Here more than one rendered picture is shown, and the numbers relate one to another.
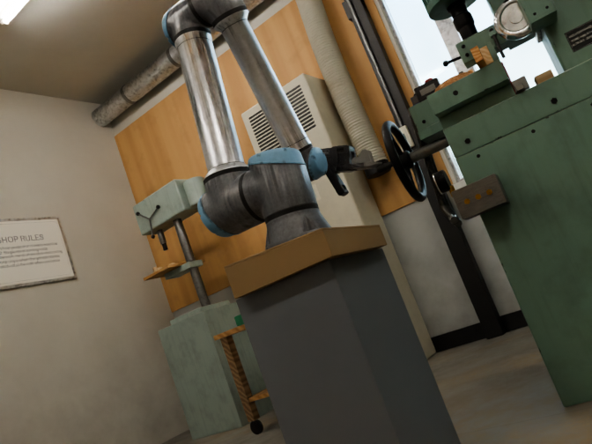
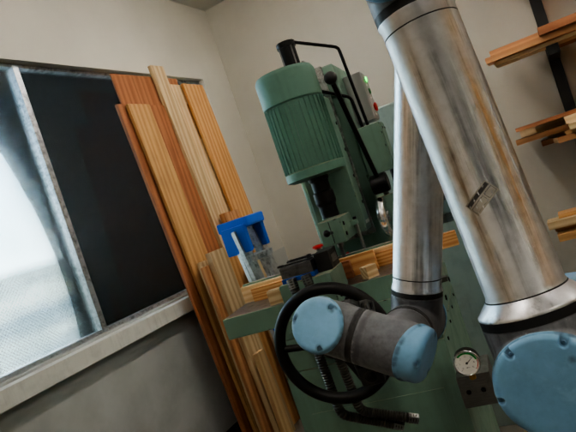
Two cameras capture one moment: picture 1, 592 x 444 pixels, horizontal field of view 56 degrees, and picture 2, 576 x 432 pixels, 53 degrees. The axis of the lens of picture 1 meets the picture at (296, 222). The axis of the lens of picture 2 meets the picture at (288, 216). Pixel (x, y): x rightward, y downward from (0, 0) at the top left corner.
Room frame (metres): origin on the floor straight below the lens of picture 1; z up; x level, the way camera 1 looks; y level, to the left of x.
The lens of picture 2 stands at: (1.94, 0.91, 1.15)
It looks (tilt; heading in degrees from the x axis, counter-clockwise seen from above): 1 degrees down; 265
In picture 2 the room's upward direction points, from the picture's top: 19 degrees counter-clockwise
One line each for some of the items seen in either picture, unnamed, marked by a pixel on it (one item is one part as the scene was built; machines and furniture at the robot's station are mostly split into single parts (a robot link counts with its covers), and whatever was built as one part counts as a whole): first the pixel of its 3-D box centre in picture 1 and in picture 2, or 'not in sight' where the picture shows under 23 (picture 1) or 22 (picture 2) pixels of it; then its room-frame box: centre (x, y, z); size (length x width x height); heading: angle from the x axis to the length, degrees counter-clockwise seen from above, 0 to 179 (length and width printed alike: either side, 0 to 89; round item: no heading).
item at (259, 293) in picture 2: (491, 81); (349, 267); (1.67, -0.72, 0.92); 0.62 x 0.02 x 0.04; 156
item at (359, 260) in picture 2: not in sight; (339, 269); (1.71, -0.69, 0.93); 0.22 x 0.01 x 0.06; 156
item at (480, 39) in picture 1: (483, 48); (338, 231); (1.67, -0.73, 1.03); 0.14 x 0.07 x 0.09; 66
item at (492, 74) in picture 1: (467, 114); (329, 298); (1.76, -0.64, 0.87); 0.61 x 0.30 x 0.06; 156
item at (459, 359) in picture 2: (445, 184); (468, 364); (1.52, -0.42, 0.65); 0.06 x 0.04 x 0.08; 156
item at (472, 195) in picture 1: (479, 197); (477, 381); (1.49, -0.48, 0.58); 0.12 x 0.08 x 0.08; 66
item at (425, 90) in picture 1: (427, 94); (309, 263); (1.79, -0.56, 0.99); 0.13 x 0.11 x 0.06; 156
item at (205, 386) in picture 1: (205, 299); not in sight; (3.65, 0.73, 0.79); 0.62 x 0.48 x 1.58; 57
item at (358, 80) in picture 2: not in sight; (361, 99); (1.42, -0.95, 1.40); 0.10 x 0.06 x 0.16; 66
